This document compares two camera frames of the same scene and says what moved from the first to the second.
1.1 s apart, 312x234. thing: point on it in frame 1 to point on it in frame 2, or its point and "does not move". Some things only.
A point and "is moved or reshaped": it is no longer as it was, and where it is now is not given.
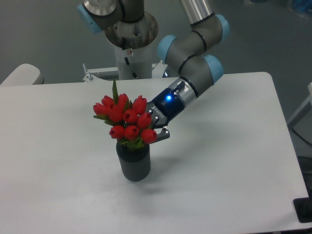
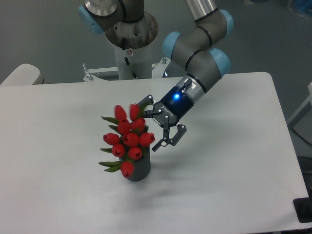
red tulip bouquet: x=130 y=125 is moved or reshaped
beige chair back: x=25 y=74 does not move
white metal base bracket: x=157 y=69 does not move
